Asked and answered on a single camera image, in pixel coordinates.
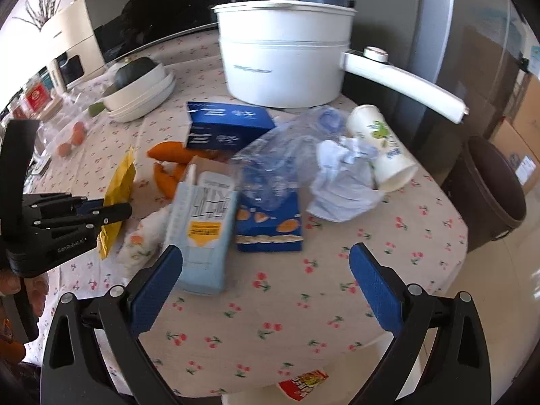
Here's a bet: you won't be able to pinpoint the yellow packet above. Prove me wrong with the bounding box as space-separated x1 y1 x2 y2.
98 147 136 260

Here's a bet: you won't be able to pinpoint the clear plastic bag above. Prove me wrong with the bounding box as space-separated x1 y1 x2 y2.
230 107 351 220

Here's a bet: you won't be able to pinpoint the blue snack box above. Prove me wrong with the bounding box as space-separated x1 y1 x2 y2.
235 186 305 254

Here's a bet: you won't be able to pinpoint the white appliance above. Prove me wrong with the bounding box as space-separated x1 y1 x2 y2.
44 0 106 93

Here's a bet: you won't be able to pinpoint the white bowl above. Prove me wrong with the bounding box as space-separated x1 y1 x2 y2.
103 64 167 111

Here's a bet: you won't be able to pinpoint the dark green squash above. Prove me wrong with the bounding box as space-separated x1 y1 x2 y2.
115 56 163 90

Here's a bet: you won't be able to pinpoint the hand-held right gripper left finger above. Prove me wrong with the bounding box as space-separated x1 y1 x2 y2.
40 244 186 405

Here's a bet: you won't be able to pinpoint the silver refrigerator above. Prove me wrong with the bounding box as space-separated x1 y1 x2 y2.
295 0 530 144

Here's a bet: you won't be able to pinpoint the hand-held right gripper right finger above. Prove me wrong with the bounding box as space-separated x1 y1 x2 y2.
349 242 492 405

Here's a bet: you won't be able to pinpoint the light blue carton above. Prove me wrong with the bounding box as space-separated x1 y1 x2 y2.
162 156 239 296

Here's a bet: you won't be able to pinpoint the stack of white bowls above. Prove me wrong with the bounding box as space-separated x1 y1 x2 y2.
107 72 177 124

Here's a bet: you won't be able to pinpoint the orange carrots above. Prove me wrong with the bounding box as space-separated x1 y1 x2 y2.
153 162 188 200

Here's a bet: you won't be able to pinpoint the clear fruit bag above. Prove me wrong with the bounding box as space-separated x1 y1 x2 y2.
40 110 91 165

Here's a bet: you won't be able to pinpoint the person's left hand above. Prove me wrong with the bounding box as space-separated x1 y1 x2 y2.
0 270 49 325

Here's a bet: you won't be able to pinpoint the white tissue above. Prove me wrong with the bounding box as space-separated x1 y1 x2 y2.
306 135 384 223

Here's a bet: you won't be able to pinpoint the plain cardboard box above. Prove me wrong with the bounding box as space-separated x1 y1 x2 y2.
504 72 540 136

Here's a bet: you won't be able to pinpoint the red snack packet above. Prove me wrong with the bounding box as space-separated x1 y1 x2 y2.
278 369 330 401

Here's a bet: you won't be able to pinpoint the white electric pot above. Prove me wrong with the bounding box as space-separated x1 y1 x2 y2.
212 2 470 125

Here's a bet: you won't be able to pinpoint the white paper cup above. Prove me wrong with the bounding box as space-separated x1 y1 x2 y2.
346 104 419 192

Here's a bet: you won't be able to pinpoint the brown trash bin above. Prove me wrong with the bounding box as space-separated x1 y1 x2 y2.
441 135 528 254

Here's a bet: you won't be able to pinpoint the black microwave oven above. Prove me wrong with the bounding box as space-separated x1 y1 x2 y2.
82 0 298 66

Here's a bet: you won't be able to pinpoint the dark blue cardboard box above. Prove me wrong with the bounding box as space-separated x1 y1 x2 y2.
186 101 276 151

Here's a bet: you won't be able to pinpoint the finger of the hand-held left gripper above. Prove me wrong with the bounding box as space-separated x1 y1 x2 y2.
33 202 133 232
25 193 104 220

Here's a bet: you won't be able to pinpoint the floral print tissue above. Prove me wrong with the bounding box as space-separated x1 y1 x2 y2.
117 207 173 271

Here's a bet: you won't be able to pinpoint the dried twigs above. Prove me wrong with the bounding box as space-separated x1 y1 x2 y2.
12 0 64 31

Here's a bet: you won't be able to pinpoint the cardboard box with label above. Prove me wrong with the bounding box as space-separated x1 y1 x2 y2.
489 116 540 188

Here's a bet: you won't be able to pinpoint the red tin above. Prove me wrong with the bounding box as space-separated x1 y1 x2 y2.
21 81 53 114

